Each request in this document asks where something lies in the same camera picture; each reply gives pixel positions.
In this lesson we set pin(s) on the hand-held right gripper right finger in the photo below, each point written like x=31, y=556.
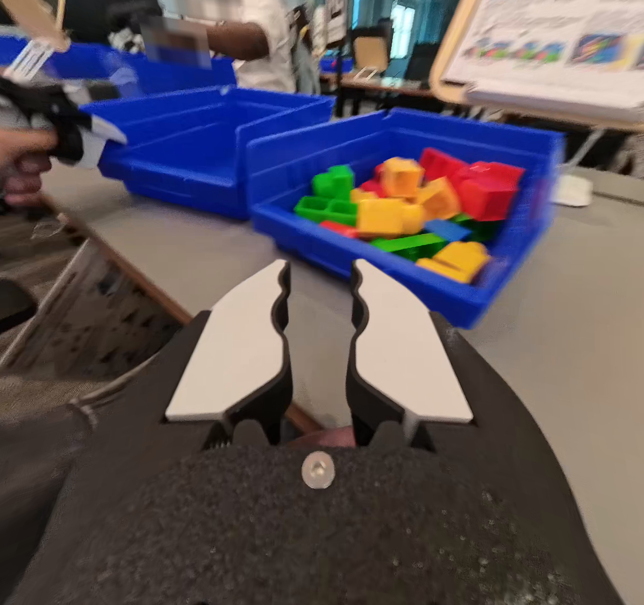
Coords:
x=407, y=358

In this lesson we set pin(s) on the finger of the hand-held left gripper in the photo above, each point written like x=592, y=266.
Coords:
x=108, y=131
x=93, y=152

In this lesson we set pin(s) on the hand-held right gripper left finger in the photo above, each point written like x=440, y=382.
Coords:
x=231, y=358

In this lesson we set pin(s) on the blue plastic bin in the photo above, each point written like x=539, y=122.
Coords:
x=75, y=61
x=312, y=247
x=176, y=162

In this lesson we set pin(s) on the grey desk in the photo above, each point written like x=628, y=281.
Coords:
x=553, y=363

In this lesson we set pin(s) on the person's left hand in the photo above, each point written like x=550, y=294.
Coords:
x=25, y=172

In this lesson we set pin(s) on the wooden board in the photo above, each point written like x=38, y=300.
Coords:
x=25, y=6
x=448, y=36

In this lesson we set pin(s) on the pile of colourful toy blocks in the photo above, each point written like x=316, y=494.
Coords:
x=392, y=212

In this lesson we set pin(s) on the white stand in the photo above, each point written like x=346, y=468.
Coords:
x=573, y=192

